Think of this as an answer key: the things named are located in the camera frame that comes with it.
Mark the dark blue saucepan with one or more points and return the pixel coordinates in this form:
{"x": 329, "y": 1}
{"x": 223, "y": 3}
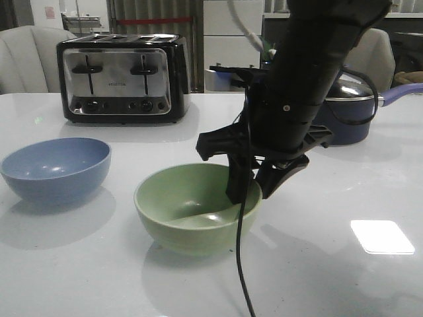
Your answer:
{"x": 349, "y": 121}

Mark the grey chair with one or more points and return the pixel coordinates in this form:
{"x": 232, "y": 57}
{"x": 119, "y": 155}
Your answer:
{"x": 373, "y": 56}
{"x": 29, "y": 59}

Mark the glass pot lid blue knob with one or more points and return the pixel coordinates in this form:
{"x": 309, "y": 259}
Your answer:
{"x": 352, "y": 85}

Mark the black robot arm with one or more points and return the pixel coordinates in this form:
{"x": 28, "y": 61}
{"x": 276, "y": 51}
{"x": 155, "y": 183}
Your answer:
{"x": 257, "y": 82}

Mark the black and chrome toaster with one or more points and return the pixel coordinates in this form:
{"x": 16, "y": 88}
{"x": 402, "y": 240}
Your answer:
{"x": 124, "y": 78}

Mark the white refrigerator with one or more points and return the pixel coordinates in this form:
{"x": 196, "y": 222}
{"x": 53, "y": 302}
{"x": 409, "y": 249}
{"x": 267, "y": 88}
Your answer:
{"x": 224, "y": 43}

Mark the grey chair on right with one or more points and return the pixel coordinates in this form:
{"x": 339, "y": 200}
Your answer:
{"x": 373, "y": 56}

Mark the green plastic bowl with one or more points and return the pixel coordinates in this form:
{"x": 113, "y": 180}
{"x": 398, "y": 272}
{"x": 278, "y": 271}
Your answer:
{"x": 185, "y": 209}

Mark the grey chair on left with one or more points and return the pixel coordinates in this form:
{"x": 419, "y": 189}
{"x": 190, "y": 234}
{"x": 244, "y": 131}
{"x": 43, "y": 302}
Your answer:
{"x": 29, "y": 59}

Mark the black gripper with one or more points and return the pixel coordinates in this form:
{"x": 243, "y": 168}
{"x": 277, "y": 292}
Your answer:
{"x": 279, "y": 130}

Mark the blue plastic bowl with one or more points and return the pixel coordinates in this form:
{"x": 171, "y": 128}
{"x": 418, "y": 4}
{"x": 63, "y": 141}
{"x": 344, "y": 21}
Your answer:
{"x": 57, "y": 171}

